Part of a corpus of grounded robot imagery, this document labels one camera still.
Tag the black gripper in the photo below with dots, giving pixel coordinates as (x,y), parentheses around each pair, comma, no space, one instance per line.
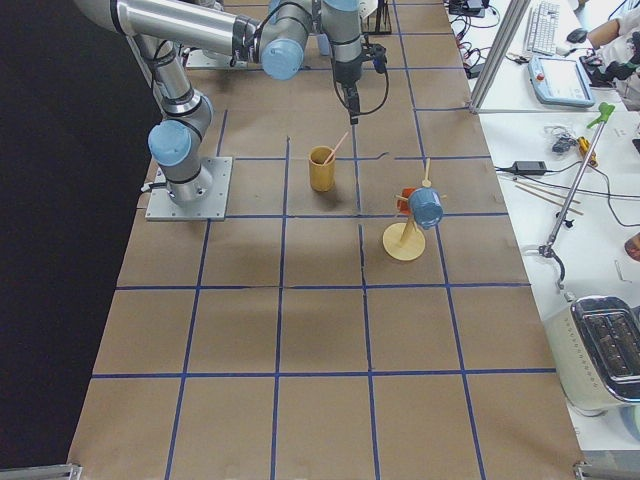
(347,71)

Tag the pink chopstick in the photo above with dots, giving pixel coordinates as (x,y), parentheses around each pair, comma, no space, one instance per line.
(334,150)

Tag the bamboo chopstick holder cup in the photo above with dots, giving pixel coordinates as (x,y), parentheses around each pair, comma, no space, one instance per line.
(321,168)

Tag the orange cup on tree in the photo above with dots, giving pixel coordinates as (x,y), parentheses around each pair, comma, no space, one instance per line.
(403,200)

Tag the blue cup on tree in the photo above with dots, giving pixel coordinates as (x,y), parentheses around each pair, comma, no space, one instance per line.
(425,206)

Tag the wooden mug tree stand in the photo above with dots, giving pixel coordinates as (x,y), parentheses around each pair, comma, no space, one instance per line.
(406,241)

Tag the black power adapter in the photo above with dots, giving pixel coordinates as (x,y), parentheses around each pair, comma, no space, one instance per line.
(535,168)

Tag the white keyboard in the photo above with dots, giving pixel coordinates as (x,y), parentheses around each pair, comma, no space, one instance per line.
(541,27)

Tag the teach pendant tablet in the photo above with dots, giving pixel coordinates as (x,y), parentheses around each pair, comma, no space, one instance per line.
(560,81)

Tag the black computer mouse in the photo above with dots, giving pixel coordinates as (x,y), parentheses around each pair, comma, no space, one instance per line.
(577,36)

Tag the chrome toaster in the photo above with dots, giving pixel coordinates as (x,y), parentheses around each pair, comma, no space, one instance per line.
(595,345)

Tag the aluminium frame post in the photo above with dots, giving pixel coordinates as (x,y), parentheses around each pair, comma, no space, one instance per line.
(511,21)

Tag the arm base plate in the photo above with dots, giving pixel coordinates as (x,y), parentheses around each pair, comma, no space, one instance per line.
(204,198)

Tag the green handled reacher tool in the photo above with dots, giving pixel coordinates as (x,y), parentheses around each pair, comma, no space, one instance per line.
(605,111)

